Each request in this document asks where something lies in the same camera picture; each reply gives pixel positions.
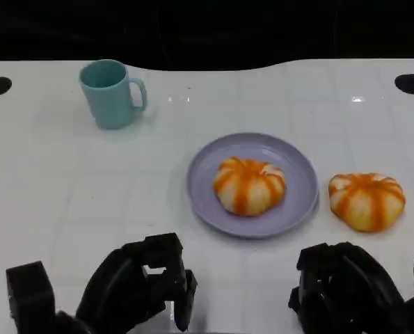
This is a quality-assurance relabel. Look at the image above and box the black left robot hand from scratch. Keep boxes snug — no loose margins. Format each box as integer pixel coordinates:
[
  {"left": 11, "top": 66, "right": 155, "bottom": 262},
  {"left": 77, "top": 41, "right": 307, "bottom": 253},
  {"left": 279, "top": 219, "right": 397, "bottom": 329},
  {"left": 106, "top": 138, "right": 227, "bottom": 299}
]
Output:
[{"left": 74, "top": 232, "right": 199, "bottom": 334}]

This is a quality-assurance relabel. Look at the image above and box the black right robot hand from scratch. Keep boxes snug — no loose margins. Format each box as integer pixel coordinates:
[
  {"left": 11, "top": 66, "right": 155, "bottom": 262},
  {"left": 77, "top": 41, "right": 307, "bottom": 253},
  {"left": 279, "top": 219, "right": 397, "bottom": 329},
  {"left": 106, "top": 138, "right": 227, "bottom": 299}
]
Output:
[{"left": 288, "top": 241, "right": 411, "bottom": 334}]

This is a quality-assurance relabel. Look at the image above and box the orange and white bread roll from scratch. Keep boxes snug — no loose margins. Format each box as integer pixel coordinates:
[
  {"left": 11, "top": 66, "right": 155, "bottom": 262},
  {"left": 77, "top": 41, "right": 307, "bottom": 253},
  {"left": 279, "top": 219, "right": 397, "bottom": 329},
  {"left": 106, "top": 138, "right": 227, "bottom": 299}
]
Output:
[
  {"left": 328, "top": 172, "right": 407, "bottom": 233},
  {"left": 212, "top": 156, "right": 287, "bottom": 217}
]

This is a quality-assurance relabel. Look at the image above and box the lilac plate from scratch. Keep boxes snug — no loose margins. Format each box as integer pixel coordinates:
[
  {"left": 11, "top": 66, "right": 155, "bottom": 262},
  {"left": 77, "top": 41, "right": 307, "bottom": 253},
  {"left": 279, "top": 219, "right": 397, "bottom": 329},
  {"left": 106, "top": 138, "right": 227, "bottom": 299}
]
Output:
[{"left": 186, "top": 132, "right": 319, "bottom": 239}]

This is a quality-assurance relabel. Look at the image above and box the pale green mug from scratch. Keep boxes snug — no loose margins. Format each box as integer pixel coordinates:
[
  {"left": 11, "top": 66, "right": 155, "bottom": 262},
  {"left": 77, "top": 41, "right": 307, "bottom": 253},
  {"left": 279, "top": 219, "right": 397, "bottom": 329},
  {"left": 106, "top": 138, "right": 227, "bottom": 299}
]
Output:
[{"left": 78, "top": 58, "right": 148, "bottom": 130}]

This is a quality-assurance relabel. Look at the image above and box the black cloth backdrop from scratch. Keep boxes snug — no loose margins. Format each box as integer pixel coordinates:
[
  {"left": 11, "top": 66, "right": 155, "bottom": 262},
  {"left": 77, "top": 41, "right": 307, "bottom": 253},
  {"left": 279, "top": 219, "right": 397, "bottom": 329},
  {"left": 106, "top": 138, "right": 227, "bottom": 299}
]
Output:
[{"left": 0, "top": 0, "right": 414, "bottom": 72}]

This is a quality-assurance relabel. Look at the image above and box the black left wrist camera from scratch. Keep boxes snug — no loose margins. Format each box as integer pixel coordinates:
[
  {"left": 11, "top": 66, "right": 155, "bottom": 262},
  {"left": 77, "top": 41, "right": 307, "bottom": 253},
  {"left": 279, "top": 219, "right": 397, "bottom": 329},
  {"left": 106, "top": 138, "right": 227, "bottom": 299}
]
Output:
[{"left": 5, "top": 260, "right": 57, "bottom": 334}]

